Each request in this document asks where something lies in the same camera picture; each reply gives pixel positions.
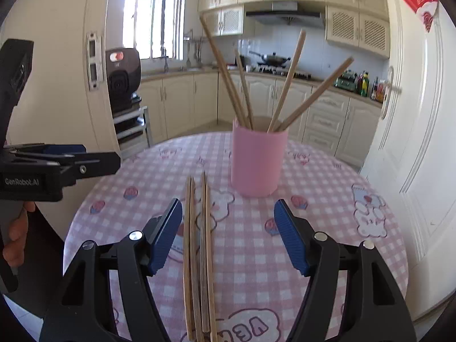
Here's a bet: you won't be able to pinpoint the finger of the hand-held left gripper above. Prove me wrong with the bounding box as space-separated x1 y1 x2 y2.
59 151 121 188
3 143 87 162

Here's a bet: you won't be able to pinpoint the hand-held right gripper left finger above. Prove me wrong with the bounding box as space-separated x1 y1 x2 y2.
39 198 184 342

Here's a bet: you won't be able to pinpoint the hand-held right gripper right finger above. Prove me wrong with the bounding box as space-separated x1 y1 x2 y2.
274 199 417 342

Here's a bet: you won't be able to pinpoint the wooden chopstick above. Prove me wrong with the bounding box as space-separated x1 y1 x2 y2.
234 50 256 130
199 14 247 128
267 29 308 133
199 171 211 333
190 178 205 342
277 56 355 132
204 19 254 130
183 176 195 341

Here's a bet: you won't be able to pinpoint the pink cup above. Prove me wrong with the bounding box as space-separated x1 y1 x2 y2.
231 116 289 198

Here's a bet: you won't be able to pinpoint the hanging kitchen utensils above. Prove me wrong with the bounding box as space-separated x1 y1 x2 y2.
185 41 204 67

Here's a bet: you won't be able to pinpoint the person's left hand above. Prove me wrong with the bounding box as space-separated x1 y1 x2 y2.
2 201 36 268

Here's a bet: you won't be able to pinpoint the pink checked tablecloth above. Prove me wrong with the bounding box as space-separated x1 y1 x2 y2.
64 132 410 342

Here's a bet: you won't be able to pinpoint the metal trolley rack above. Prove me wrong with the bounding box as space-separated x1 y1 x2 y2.
113 94 152 154

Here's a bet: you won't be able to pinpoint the black air fryer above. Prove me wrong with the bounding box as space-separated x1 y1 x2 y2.
105 48 142 113

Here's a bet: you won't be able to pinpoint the cream lower kitchen cabinets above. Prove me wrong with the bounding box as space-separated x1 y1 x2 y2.
141 71 383 170

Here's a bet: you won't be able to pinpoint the kitchen window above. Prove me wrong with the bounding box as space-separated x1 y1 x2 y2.
123 0 186 61

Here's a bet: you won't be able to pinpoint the gas stove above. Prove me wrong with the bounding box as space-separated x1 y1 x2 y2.
256 63 314 80

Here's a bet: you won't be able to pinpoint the green electric cooker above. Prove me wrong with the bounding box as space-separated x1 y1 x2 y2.
334 70 357 91

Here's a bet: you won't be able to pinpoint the white door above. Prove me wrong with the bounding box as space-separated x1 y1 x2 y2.
360 0 456 328

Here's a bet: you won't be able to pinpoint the black wok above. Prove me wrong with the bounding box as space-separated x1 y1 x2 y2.
249 50 291 66

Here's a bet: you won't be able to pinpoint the cream lattice door cabinet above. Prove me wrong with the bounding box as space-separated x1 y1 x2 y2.
203 5 245 37
326 5 390 59

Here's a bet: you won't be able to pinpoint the range hood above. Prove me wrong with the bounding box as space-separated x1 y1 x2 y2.
246 2 325 28

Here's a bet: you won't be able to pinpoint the door handle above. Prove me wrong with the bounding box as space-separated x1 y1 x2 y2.
381 66 401 120

